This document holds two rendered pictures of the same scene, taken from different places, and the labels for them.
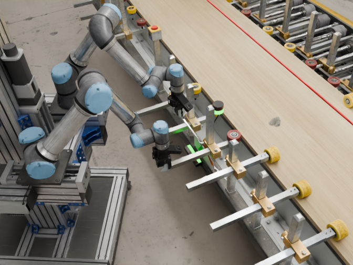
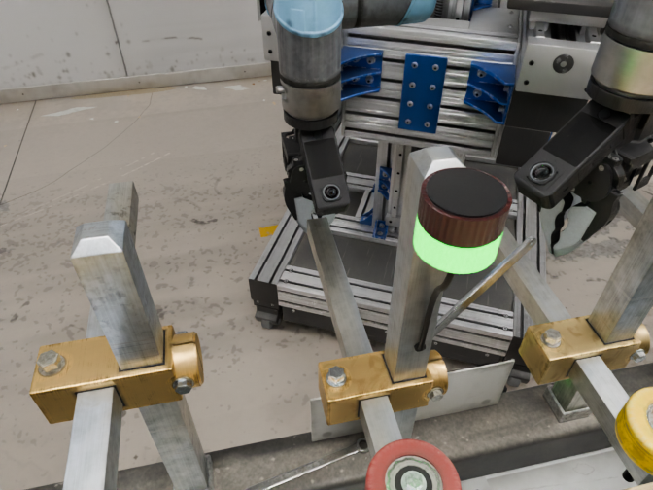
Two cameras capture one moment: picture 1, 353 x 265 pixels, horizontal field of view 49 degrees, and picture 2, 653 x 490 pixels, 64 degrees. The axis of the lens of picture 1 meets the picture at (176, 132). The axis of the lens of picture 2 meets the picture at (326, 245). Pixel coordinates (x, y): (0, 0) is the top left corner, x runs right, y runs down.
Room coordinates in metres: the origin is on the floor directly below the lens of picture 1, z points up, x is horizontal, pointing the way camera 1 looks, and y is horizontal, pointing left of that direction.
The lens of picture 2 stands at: (1.49, -0.53, 1.35)
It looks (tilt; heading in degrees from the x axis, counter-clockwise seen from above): 42 degrees down; 99
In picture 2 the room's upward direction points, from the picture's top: straight up
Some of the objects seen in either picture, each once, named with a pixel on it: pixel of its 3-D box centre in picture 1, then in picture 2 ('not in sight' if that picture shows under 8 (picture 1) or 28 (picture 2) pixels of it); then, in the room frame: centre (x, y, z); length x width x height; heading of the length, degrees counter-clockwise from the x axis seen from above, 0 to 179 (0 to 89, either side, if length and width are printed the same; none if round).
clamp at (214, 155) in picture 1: (211, 147); (383, 384); (1.50, -0.20, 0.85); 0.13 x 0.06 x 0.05; 21
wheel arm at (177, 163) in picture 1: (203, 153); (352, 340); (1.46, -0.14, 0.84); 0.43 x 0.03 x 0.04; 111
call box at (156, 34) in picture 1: (155, 33); not in sight; (2.23, 0.09, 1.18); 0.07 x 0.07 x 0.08; 21
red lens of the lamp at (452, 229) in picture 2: (218, 105); (463, 205); (1.54, -0.23, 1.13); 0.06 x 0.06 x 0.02
